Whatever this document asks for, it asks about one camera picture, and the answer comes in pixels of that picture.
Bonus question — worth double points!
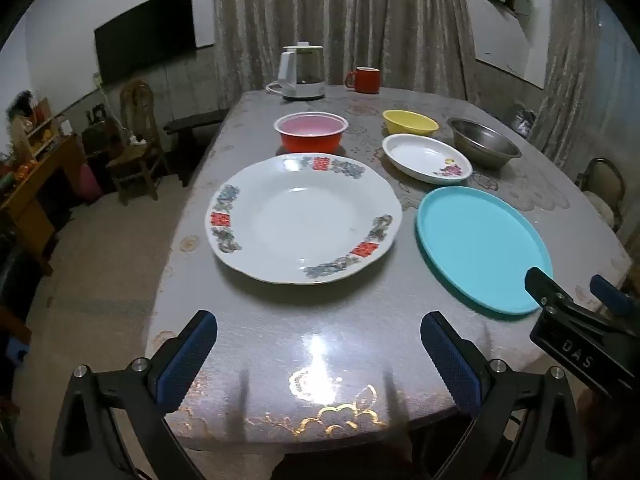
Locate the yellow bowl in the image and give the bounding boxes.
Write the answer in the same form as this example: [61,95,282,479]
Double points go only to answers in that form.
[382,109,440,137]

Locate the red mug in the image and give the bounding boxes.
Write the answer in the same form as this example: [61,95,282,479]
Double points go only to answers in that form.
[344,66,380,94]

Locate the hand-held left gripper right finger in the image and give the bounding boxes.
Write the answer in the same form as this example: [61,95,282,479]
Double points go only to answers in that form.
[420,311,588,480]

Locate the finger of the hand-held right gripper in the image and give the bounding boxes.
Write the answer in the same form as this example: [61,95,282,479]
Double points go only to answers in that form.
[524,266,576,312]
[590,274,640,333]

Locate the red bowl pink inside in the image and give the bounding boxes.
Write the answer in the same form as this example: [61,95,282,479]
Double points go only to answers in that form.
[274,112,348,155]

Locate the wide beige curtain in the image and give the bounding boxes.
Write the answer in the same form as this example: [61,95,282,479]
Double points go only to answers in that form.
[212,0,481,111]

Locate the white electric kettle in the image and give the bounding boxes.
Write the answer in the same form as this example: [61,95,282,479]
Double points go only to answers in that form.
[277,41,327,102]

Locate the wooden cabinet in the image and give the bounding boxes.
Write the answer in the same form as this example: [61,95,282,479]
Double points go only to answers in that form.
[0,132,86,276]

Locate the cushioned round-back chair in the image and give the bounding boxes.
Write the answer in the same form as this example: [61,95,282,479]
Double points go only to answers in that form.
[575,157,626,233]

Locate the carved wooden chair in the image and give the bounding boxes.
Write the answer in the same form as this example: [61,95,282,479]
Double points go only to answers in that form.
[106,80,171,206]

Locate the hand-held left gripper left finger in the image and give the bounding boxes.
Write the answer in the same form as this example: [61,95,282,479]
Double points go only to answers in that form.
[50,310,218,480]

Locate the teal plate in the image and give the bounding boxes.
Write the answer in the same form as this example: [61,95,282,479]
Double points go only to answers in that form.
[416,186,555,316]

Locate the cluttered wooden shelf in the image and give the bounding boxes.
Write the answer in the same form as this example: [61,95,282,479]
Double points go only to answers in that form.
[7,97,68,163]

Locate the large white patterned plate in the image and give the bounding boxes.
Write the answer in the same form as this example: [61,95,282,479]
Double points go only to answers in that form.
[205,153,403,285]

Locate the small white flower plate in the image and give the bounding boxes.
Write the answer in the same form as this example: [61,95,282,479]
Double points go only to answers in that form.
[381,133,474,184]

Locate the narrow beige curtain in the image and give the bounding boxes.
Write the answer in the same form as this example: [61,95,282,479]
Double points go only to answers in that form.
[530,0,616,171]

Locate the dark wooden bench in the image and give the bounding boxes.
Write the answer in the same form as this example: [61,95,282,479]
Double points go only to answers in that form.
[164,108,231,186]

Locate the pink bin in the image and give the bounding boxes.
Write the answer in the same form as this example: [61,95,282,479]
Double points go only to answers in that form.
[75,162,103,206]

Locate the black wall television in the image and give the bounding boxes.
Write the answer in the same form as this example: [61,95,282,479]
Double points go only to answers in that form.
[94,0,194,86]

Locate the floral table cover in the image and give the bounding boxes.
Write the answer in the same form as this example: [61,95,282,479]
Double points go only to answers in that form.
[145,85,633,443]

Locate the steel bowl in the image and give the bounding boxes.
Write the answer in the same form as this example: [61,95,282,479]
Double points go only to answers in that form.
[446,117,522,171]

